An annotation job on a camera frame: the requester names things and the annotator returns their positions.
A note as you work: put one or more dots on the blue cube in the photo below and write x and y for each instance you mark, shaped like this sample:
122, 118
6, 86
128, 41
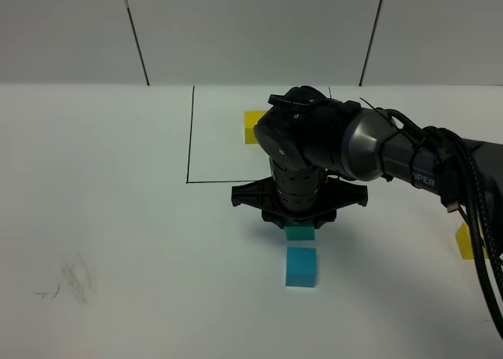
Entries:
301, 267

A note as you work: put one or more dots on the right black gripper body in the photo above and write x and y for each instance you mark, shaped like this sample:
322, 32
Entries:
298, 191

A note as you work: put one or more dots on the green cube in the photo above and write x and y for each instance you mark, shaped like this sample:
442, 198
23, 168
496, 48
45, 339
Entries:
304, 231

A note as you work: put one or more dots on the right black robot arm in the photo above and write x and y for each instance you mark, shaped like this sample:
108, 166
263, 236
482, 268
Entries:
323, 151

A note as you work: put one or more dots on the yellow template cube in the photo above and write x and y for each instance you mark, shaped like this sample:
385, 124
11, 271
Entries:
251, 118

